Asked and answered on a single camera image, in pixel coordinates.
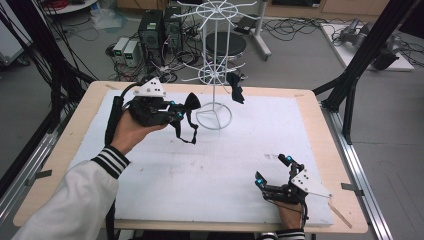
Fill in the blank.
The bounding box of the round white table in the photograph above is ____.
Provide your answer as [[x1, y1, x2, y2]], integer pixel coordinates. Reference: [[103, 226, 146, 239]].
[[42, 0, 98, 15]]

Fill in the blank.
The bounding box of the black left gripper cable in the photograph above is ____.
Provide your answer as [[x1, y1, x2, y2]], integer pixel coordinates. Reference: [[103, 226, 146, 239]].
[[104, 82, 143, 147]]

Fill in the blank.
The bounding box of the person's right hand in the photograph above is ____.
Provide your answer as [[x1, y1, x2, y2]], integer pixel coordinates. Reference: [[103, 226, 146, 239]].
[[271, 199, 308, 232]]

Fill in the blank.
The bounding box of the clear plastic bag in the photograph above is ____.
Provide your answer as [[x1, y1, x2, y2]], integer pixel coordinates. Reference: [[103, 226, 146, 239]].
[[90, 7, 128, 32]]

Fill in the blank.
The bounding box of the metal table clamp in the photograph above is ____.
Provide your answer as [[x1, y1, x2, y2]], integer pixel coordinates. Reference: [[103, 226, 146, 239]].
[[340, 182, 365, 197], [25, 169, 53, 187]]

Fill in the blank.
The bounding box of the white power supply unit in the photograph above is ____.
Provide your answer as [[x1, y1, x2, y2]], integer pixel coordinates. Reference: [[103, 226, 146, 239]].
[[123, 39, 141, 68], [112, 36, 130, 59]]

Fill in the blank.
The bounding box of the aluminium rail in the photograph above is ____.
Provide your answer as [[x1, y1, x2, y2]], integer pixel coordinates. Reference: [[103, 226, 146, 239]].
[[320, 102, 395, 240], [0, 132, 58, 219]]

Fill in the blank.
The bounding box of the white foam mat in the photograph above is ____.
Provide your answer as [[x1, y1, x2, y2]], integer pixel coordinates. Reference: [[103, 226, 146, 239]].
[[67, 89, 335, 228]]

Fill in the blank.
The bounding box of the thin black right gripper cable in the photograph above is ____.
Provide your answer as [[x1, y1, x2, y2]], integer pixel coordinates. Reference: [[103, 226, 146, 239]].
[[299, 195, 310, 231]]

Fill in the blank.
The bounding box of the wooden stick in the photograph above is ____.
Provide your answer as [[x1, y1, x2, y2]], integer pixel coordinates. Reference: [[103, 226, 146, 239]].
[[327, 201, 353, 230]]

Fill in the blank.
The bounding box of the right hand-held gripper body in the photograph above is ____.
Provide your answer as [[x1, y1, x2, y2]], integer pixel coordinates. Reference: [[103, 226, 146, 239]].
[[264, 167, 333, 206]]

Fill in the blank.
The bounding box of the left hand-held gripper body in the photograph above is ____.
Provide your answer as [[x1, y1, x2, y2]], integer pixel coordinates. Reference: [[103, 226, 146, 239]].
[[128, 77, 179, 128]]

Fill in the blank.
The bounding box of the black computer tower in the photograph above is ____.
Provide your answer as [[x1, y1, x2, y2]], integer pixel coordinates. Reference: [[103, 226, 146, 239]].
[[162, 5, 183, 52], [137, 9, 165, 67]]

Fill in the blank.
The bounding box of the black bow tie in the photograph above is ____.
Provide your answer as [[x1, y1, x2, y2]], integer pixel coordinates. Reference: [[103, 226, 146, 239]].
[[169, 92, 202, 145], [226, 71, 246, 105]]

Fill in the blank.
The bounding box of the person's left hand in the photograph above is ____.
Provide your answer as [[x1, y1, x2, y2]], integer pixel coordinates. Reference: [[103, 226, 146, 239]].
[[109, 109, 169, 156]]

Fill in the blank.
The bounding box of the black round stool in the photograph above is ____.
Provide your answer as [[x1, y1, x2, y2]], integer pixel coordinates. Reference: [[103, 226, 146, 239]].
[[205, 31, 248, 63]]

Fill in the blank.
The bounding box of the tangle of floor cables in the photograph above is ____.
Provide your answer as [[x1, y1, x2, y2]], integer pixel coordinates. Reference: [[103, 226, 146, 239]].
[[261, 16, 334, 43]]

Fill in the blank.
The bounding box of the white wire display rack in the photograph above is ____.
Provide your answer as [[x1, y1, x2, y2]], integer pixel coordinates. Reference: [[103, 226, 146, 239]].
[[171, 0, 260, 132]]

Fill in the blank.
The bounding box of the black frame post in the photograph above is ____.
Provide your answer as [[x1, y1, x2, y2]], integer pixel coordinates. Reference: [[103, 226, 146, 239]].
[[312, 0, 419, 145], [0, 0, 96, 134]]

